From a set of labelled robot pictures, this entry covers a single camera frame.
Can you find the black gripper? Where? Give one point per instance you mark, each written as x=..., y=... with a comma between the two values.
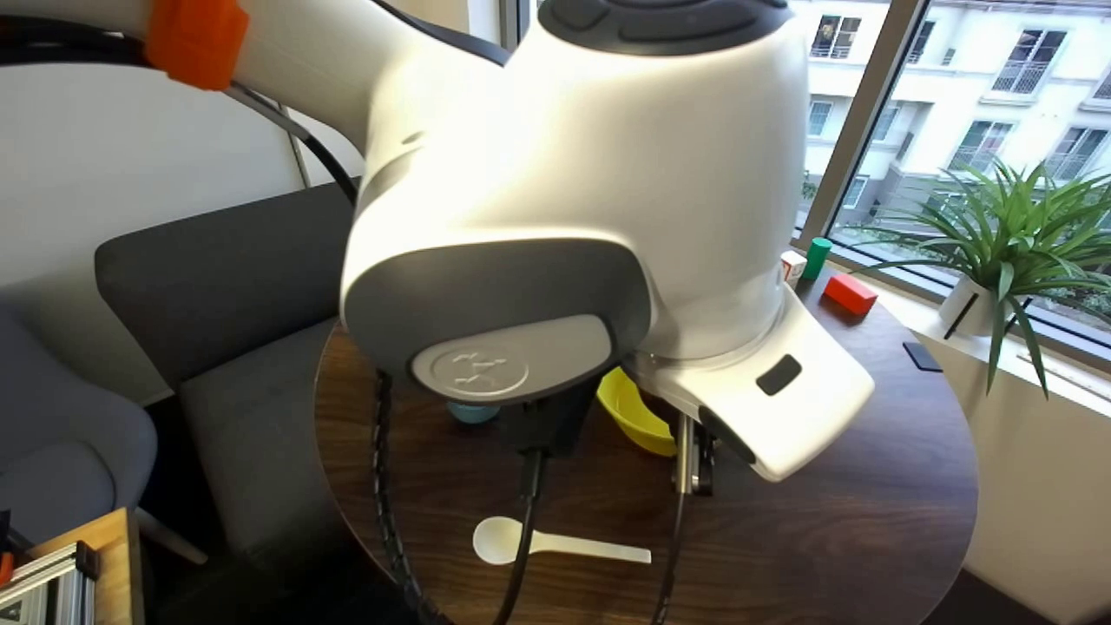
x=544, y=422

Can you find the yellow plastic bowl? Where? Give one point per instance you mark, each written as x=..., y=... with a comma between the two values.
x=637, y=418

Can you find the white plastic spoon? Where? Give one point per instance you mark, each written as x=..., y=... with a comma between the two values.
x=508, y=540

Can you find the round dark wooden table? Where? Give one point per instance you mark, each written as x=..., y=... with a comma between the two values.
x=809, y=544

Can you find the small yellow box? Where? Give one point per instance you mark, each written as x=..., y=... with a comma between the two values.
x=792, y=266

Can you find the green block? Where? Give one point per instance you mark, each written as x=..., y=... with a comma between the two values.
x=817, y=262

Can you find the red block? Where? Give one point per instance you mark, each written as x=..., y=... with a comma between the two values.
x=849, y=298

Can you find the dark grey sofa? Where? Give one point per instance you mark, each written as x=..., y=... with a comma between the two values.
x=210, y=288

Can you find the black table edge pad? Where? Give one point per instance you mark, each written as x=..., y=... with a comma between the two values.
x=923, y=356

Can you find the white plant pot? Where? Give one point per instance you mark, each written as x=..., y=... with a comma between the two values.
x=962, y=312

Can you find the light wooden side desk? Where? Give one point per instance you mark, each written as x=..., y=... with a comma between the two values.
x=116, y=569

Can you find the grey office chair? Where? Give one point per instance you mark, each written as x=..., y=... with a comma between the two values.
x=58, y=429

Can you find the green spiky plant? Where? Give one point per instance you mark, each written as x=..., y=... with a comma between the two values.
x=1018, y=226

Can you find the grey window frame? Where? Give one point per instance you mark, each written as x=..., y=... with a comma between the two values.
x=866, y=115

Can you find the aluminium profile frame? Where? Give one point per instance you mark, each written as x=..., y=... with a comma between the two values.
x=41, y=584

